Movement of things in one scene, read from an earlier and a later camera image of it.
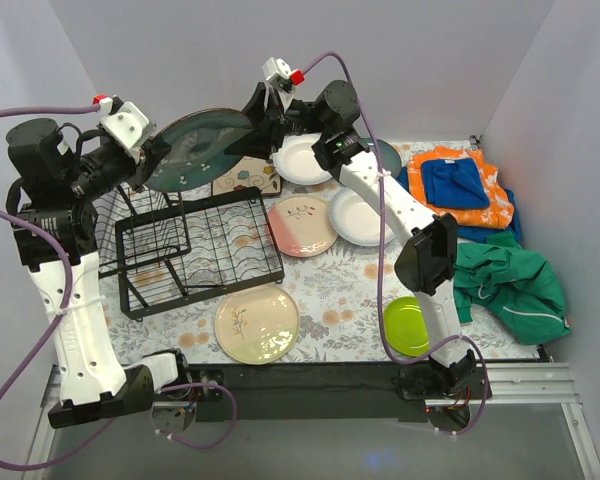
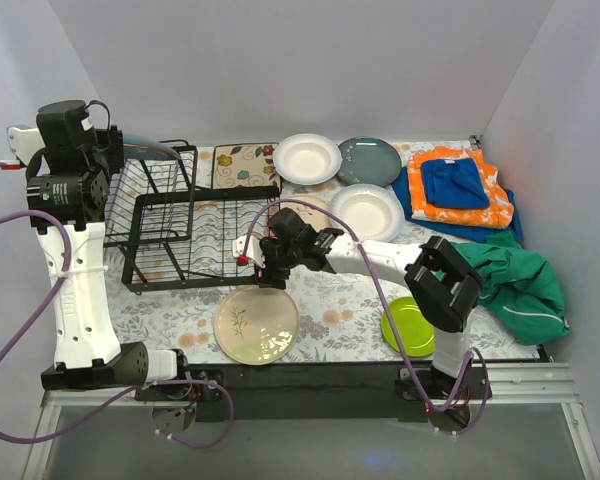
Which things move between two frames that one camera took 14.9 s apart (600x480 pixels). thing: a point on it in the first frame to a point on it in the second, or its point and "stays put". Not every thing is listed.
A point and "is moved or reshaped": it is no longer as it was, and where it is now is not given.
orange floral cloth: (500, 212) stays put
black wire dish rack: (172, 254) is moved or reshaped
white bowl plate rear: (295, 162) stays put
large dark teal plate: (196, 154) is moved or reshaped
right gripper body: (259, 125) to (271, 273)
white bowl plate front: (356, 218) stays put
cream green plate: (257, 324) stays put
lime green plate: (405, 326) stays put
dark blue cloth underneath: (474, 234) stays put
